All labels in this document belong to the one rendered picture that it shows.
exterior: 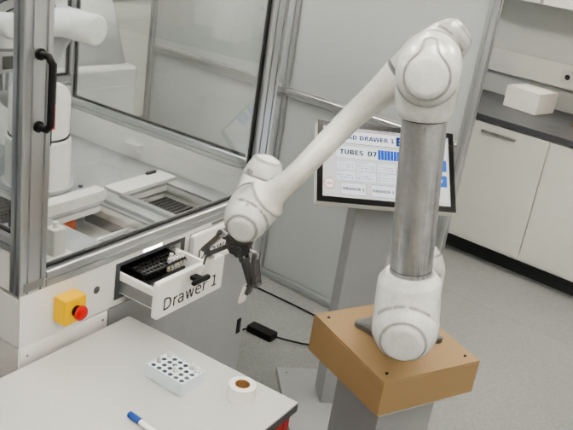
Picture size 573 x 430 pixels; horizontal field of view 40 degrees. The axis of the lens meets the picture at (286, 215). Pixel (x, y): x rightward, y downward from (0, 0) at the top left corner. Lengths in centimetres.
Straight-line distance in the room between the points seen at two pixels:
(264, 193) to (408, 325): 45
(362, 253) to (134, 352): 116
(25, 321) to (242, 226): 60
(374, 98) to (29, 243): 89
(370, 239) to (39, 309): 138
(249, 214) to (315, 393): 164
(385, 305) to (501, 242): 315
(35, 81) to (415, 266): 95
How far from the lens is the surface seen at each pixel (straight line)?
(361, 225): 296
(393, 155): 290
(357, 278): 305
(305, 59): 394
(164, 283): 215
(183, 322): 259
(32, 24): 181
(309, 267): 414
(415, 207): 179
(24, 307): 204
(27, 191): 191
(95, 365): 210
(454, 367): 214
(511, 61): 551
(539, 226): 486
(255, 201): 186
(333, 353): 215
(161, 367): 204
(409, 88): 165
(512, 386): 386
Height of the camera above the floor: 192
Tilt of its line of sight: 22 degrees down
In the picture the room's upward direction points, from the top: 9 degrees clockwise
